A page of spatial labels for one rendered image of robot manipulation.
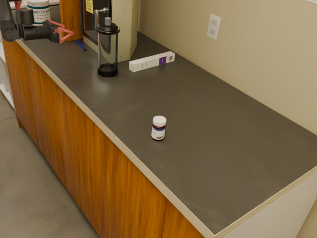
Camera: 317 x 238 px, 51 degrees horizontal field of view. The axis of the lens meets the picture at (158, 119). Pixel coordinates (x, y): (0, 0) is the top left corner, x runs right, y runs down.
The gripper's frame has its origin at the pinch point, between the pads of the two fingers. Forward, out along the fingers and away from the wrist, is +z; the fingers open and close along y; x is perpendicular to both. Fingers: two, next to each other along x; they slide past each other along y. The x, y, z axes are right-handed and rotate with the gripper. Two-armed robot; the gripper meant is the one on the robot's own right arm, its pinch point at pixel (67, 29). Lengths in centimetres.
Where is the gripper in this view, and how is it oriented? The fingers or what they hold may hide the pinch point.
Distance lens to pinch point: 162.6
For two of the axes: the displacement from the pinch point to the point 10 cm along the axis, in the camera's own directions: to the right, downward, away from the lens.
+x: -1.2, 8.5, 5.2
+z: 8.0, -2.3, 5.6
